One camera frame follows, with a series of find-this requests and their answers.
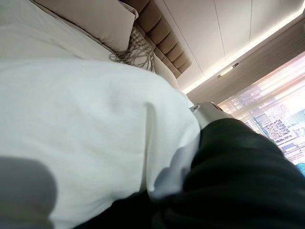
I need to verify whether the mattress with white sheet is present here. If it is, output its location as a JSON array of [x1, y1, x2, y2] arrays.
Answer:
[[0, 0, 115, 63]]

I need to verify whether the grey fringed woven cushion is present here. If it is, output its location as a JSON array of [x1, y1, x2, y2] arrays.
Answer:
[[109, 25, 157, 72]]

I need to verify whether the white duvet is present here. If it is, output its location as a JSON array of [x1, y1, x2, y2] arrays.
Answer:
[[0, 57, 203, 229]]

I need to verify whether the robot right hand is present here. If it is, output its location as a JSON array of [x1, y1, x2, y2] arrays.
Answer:
[[152, 102, 305, 229]]

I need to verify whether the small beige pillow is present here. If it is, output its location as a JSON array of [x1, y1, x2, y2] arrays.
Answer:
[[152, 61, 181, 91]]

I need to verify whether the large beige pillow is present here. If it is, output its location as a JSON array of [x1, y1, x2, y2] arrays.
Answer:
[[33, 0, 140, 52]]

